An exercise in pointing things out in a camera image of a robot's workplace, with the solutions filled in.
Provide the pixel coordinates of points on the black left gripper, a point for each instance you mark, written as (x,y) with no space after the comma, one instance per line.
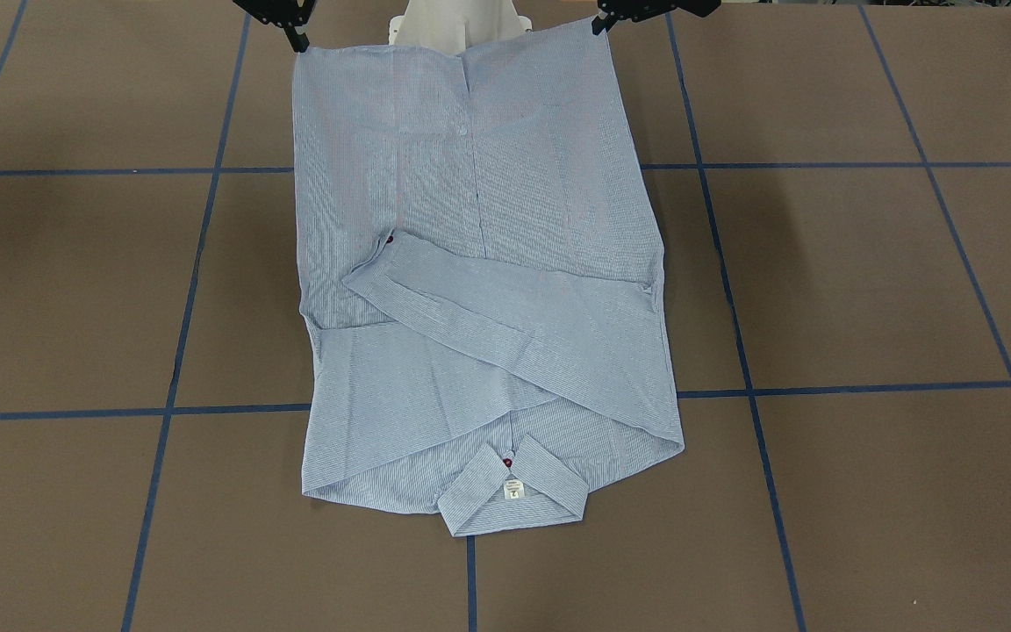
(643,8)

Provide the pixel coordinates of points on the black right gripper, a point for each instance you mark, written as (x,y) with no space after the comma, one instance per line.
(280,11)

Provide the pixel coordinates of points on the blue striped button shirt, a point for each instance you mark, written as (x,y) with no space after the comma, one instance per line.
(481,279)

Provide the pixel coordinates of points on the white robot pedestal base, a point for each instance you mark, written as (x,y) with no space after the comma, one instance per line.
(451,27)

